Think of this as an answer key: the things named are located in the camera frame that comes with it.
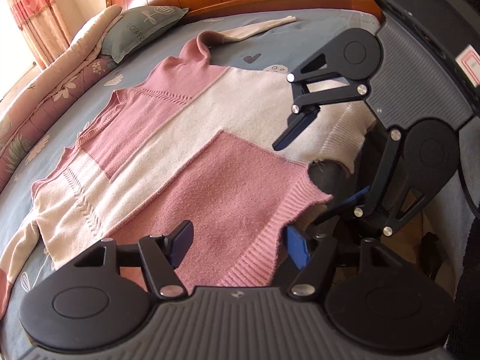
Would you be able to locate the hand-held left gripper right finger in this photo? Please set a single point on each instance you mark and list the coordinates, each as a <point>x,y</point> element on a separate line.
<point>297,247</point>

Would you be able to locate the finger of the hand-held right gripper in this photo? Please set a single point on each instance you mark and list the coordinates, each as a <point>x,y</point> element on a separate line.
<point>378,180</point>
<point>296,129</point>

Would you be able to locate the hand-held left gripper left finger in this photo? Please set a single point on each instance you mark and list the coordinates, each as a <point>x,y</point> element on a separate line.
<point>182,242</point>

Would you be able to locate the pink and white knit sweater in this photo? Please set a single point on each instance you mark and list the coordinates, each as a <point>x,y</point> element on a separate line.
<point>225,172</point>

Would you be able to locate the person's right forearm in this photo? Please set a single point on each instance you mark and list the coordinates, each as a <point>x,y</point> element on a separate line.
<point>468,288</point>

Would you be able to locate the grey green printed pillow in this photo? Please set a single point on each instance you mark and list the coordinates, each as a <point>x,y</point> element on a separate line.
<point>142,30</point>

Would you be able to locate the folded pink floral quilt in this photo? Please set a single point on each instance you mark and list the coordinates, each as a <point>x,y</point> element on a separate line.
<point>56,82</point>

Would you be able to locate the pink patterned curtain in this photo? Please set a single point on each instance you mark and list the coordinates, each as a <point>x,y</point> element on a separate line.
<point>33,18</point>

